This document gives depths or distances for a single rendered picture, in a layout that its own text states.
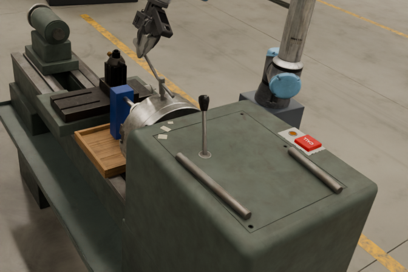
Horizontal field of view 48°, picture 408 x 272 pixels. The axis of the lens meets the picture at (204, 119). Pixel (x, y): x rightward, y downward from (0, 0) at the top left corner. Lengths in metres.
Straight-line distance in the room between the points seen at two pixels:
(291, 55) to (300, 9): 0.17
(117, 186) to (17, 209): 1.34
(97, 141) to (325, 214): 1.10
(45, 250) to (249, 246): 1.85
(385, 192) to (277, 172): 2.34
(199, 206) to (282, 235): 0.21
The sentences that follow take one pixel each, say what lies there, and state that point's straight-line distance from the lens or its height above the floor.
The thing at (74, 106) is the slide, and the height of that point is 0.97.
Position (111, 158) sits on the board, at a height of 0.89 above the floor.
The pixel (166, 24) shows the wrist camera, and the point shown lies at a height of 1.47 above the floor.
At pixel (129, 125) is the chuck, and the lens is 1.58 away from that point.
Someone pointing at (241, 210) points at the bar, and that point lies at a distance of 1.11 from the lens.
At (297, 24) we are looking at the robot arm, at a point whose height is 1.50.
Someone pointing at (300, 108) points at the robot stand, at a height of 1.09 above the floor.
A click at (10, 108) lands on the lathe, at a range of 2.95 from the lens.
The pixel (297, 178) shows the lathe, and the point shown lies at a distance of 1.28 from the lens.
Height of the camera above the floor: 2.01
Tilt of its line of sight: 31 degrees down
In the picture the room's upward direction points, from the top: 7 degrees clockwise
